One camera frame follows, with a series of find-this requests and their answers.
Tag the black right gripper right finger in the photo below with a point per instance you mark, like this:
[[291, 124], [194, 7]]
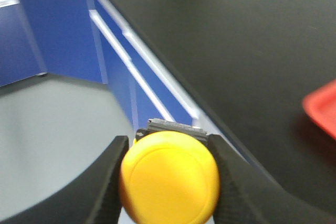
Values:
[[248, 196]]

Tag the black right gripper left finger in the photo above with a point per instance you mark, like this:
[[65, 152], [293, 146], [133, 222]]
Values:
[[92, 197]]

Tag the red plastic tray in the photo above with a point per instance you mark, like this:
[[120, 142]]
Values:
[[319, 105]]

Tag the blue and white lab cabinet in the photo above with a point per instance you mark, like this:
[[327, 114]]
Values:
[[90, 40]]

